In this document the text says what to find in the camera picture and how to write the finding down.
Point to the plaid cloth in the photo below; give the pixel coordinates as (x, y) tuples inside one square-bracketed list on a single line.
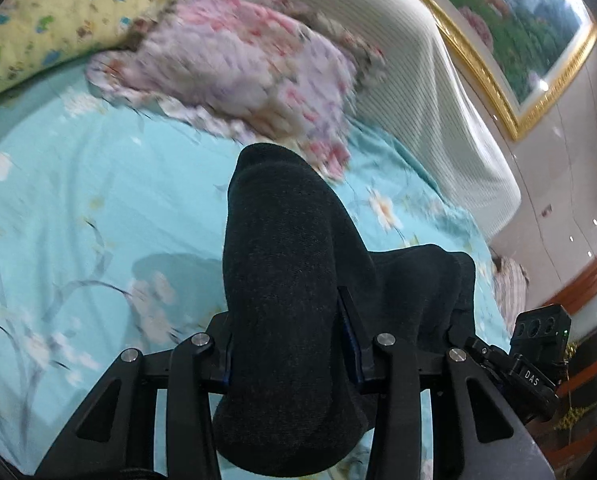
[(511, 290)]

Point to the pink purple floral pillow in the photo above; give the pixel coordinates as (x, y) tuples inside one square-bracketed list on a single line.
[(238, 70)]

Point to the dark wooden furniture gold trim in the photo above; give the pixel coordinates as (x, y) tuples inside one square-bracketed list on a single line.
[(593, 360)]

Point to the black pants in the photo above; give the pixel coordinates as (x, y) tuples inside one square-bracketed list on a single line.
[(288, 285)]

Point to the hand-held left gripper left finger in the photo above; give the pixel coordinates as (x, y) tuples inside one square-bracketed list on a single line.
[(221, 355)]

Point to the gold framed floral painting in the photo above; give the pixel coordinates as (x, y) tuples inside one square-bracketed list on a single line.
[(518, 25)]

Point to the white ribbed headboard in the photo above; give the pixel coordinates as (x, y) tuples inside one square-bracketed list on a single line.
[(428, 110)]

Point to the turquoise floral bed sheet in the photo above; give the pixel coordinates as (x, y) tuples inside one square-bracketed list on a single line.
[(103, 200)]

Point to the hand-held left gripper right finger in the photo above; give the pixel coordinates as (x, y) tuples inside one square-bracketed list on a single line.
[(353, 340)]

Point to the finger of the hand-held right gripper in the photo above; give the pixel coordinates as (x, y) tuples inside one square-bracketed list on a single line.
[(488, 352)]

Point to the yellow cartoon print pillow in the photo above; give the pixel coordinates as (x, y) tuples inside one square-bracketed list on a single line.
[(53, 15)]

